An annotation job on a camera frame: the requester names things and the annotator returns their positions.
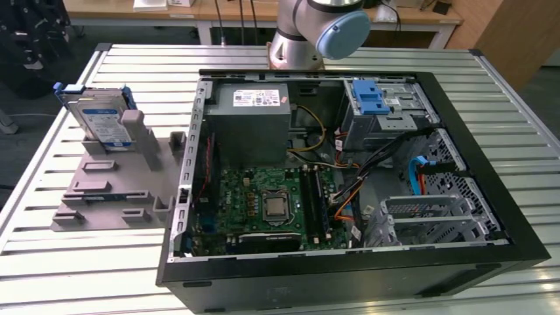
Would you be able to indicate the installed RAM stick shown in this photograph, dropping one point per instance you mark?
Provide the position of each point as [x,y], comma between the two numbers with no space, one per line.
[324,210]

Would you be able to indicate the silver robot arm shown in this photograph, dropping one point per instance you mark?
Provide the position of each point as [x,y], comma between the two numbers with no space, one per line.
[297,33]

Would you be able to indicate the metal optical drive cage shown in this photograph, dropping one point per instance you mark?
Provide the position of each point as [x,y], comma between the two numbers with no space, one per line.
[393,123]

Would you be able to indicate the hard disk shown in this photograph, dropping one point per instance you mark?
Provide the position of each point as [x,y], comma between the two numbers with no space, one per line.
[103,124]

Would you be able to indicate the grey power supply unit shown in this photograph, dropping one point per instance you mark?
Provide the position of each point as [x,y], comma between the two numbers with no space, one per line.
[244,138]

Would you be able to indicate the green motherboard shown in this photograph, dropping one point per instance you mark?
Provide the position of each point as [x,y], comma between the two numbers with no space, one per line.
[236,197]

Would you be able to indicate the wooden desk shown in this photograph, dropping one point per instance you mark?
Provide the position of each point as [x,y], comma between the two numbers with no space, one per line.
[131,16]

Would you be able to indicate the CPU socket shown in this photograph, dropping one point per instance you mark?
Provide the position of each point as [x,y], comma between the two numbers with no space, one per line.
[263,210]

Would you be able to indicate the black PC case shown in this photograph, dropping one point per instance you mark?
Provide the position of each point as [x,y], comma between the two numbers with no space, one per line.
[305,279]

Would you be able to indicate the blue drive cage latch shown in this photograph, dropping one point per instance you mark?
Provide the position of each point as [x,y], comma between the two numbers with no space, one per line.
[365,95]

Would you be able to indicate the silver CPU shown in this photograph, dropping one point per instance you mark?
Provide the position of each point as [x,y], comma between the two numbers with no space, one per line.
[275,206]

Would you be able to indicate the black graphics card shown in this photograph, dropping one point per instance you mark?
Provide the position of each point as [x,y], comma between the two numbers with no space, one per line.
[267,243]

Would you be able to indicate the metal disk bay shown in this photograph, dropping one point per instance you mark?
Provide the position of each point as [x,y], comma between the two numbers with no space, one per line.
[437,219]

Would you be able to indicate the small black box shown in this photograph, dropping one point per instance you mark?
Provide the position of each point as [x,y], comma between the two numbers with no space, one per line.
[440,8]

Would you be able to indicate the grey parts rack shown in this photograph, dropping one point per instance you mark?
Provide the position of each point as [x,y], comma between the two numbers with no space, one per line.
[123,183]

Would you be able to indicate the white box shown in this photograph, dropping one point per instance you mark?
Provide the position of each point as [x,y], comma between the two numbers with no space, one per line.
[148,5]

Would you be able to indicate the wooden cabinet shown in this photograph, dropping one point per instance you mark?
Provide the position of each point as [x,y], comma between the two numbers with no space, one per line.
[516,33]

